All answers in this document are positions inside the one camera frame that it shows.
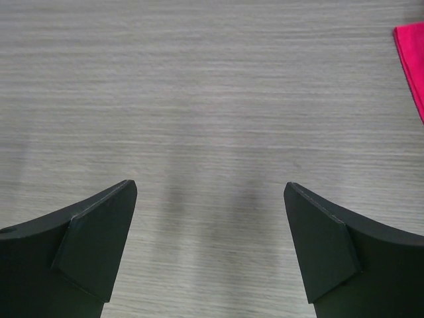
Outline magenta t shirt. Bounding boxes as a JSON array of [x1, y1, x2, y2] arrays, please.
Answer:
[[393, 21, 424, 121]]

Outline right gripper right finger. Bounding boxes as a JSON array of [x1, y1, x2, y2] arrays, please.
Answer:
[[284, 182, 423, 317]]

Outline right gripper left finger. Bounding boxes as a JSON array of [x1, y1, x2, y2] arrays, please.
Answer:
[[1, 180, 137, 317]]

